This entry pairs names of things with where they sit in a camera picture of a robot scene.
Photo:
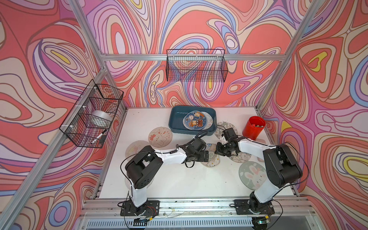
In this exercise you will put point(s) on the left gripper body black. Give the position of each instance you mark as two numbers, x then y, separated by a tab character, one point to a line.
201	156

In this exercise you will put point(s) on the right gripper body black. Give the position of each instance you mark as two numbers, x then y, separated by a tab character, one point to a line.
224	149

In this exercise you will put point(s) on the beige blue doodle coaster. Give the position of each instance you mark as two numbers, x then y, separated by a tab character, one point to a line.
213	158

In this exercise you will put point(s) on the white floral green coaster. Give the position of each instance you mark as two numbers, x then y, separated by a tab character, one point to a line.
221	126

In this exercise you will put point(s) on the blue denim bear car coaster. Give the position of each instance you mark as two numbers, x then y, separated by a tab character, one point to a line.
195	120

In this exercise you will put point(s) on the white butterfly star coaster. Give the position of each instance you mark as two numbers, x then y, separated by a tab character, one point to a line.
209	120

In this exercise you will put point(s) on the pink checkered bear coaster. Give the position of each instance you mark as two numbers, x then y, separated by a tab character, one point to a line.
160	137

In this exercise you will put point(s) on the pale pink unicorn coaster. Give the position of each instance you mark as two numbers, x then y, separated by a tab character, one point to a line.
128	182

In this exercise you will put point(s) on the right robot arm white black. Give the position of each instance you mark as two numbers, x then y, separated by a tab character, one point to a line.
281	167

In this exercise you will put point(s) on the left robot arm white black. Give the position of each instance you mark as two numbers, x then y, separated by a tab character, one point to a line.
142	168

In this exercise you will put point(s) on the teal plastic storage box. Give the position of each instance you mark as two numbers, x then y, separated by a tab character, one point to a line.
180	111

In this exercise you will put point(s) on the white green animal coaster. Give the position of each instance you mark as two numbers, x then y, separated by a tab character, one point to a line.
240	157

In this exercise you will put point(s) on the red cup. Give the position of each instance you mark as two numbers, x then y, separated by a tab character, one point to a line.
254	127

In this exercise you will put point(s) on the white roll in basket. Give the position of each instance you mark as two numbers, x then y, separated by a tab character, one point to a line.
100	119

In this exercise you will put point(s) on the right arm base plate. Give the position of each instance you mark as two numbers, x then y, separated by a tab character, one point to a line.
253	207

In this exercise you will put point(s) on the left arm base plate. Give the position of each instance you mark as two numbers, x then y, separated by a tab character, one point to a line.
149	209

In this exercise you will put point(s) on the black wire basket back wall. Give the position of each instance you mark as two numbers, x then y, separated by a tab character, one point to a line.
196	65

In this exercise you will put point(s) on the black wire basket wall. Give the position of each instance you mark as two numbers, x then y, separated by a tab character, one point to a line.
96	96
196	65

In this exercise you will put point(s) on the black wire basket left wall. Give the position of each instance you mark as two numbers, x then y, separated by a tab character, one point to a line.
96	96

